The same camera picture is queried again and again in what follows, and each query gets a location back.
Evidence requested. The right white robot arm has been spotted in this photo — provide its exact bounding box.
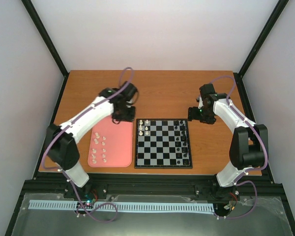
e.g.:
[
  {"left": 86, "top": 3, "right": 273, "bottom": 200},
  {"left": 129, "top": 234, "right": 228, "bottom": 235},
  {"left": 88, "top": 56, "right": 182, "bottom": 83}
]
[{"left": 188, "top": 83, "right": 268, "bottom": 188}]

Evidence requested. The pink plastic tray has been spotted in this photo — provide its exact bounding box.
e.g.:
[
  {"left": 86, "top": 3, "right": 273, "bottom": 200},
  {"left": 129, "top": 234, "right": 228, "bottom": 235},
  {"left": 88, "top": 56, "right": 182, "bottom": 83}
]
[{"left": 88, "top": 117, "right": 133, "bottom": 168}]

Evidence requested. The black aluminium frame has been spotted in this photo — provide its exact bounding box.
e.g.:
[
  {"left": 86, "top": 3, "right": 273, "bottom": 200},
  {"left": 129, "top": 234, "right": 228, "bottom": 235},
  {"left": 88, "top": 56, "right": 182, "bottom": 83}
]
[{"left": 5, "top": 0, "right": 295, "bottom": 236}]

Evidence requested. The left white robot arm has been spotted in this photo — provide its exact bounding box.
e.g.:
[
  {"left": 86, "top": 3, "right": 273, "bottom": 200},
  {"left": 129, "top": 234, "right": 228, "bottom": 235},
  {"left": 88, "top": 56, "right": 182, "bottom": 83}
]
[{"left": 42, "top": 82, "right": 138, "bottom": 198}]

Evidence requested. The light blue cable duct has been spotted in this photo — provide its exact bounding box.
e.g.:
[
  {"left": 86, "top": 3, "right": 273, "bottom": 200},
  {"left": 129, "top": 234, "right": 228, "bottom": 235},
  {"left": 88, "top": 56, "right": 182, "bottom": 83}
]
[{"left": 28, "top": 200, "right": 214, "bottom": 214}]

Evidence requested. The black white chessboard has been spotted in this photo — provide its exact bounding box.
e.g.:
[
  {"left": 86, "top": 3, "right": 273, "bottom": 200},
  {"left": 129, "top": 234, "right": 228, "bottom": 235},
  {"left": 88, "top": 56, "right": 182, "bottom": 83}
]
[{"left": 134, "top": 118, "right": 193, "bottom": 169}]

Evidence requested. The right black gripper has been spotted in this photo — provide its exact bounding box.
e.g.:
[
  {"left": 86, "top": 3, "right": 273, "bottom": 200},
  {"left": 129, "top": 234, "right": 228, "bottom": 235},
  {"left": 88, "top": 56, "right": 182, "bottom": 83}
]
[{"left": 186, "top": 106, "right": 215, "bottom": 125}]

